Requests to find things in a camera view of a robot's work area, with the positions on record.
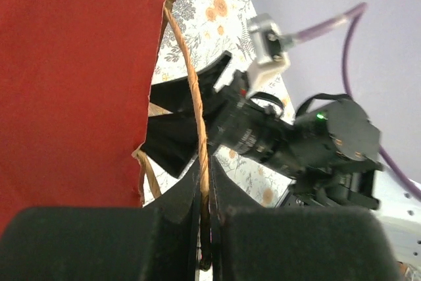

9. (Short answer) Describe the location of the red paper bag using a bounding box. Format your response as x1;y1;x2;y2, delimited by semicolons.
0;0;211;270

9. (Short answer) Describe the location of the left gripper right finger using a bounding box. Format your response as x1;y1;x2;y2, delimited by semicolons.
210;159;402;280

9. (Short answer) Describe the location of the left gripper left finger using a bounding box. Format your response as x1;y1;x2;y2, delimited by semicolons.
1;164;200;280

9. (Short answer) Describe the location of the floral table mat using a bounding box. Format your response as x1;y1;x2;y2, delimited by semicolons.
148;0;295;207

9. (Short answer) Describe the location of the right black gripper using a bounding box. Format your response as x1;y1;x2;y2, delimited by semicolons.
143;51;295;178

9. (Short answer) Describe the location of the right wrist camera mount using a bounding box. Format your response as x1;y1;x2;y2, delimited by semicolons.
214;13;290;98

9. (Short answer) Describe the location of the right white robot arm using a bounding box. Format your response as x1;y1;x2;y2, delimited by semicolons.
197;52;420;266

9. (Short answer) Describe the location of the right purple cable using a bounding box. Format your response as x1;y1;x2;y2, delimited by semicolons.
289;1;421;203

